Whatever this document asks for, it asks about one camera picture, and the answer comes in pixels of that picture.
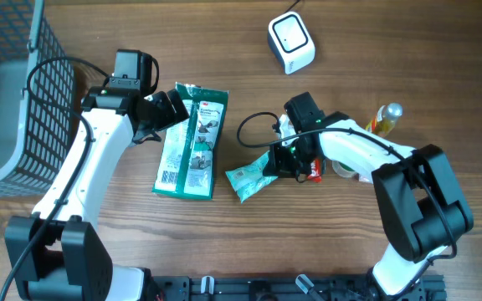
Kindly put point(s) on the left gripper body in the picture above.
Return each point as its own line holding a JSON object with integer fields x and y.
{"x": 161, "y": 111}

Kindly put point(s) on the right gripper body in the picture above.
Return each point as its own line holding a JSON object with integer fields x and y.
{"x": 291, "y": 160}

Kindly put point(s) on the red white tube packet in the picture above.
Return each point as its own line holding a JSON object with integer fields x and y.
{"x": 316, "y": 171}

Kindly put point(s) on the green lid white jar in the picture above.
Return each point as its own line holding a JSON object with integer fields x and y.
{"x": 343, "y": 170}

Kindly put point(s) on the green 3M gloves packet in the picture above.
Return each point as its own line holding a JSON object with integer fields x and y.
{"x": 186, "y": 169}

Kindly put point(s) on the yellow oil bottle silver cap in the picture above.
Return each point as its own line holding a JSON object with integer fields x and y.
{"x": 385, "y": 119}

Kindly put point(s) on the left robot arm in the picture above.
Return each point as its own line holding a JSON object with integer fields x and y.
{"x": 56, "y": 252}

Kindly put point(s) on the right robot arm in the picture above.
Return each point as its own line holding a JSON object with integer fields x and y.
{"x": 421, "y": 204}

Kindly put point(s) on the white barcode scanner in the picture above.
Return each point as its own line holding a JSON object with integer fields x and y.
{"x": 290, "y": 42}

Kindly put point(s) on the dark grey mesh basket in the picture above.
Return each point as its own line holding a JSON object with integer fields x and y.
{"x": 37, "y": 89}

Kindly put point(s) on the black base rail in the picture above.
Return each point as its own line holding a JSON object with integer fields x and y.
{"x": 334, "y": 288}

